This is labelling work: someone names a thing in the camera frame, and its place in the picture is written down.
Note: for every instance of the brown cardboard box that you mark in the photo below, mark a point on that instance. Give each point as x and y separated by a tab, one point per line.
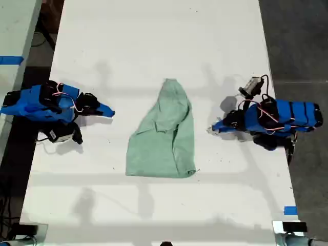
53	12

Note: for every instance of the black table leg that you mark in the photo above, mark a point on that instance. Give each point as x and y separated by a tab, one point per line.
47	36

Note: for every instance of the long blue tape strip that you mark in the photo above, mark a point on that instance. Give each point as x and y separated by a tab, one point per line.
10	60

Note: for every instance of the black labelled camera box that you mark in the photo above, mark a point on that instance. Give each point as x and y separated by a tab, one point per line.
60	135

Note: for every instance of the pale green T-shirt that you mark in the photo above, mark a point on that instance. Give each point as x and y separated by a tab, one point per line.
164	143

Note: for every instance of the short blue tape strip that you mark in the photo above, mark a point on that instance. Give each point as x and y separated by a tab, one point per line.
290	210

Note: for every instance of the short black camera stalk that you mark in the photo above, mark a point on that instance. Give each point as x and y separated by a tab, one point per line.
73	122
246	101

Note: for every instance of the small black box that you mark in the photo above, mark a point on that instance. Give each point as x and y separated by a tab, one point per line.
28	229
294	226

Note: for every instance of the grey metal pipe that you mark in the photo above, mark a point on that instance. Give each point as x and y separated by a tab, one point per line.
294	240
18	242

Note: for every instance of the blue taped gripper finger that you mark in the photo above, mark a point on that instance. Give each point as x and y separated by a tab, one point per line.
102	114
107	109
222	123
222	130

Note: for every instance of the white side table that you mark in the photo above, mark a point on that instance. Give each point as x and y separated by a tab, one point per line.
12	30

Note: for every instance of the silver black camera box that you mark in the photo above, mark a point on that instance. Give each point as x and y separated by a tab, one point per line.
252	85

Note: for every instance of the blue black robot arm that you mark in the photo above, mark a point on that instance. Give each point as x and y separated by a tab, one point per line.
289	115
38	102

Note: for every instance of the small black round object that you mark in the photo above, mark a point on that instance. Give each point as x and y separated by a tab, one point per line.
166	243

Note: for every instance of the metal clamp plate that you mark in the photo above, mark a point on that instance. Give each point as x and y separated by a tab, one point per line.
43	232
277	226

